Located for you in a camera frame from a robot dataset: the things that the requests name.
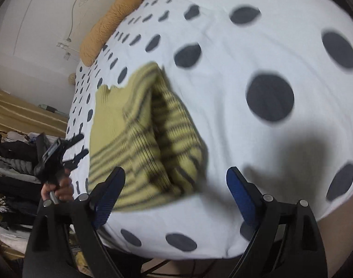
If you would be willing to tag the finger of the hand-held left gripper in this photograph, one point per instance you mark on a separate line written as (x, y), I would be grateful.
(78, 157)
(75, 141)

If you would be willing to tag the pile of dark clothes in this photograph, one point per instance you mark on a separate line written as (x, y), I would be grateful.
(14, 179)

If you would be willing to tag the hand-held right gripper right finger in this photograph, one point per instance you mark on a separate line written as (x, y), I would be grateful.
(240, 194)

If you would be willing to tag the yellow striped knit sweater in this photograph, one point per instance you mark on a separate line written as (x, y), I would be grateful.
(150, 150)

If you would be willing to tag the orange pillow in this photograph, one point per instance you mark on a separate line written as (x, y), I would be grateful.
(107, 29)

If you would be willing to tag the person's left hand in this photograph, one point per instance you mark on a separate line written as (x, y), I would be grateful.
(63, 188)

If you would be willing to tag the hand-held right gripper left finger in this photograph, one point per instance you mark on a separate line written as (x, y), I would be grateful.
(107, 202)

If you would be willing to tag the white polka dot bed cover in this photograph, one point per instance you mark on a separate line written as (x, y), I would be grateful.
(252, 49)

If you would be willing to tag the white wall socket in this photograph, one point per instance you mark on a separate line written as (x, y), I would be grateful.
(65, 50)

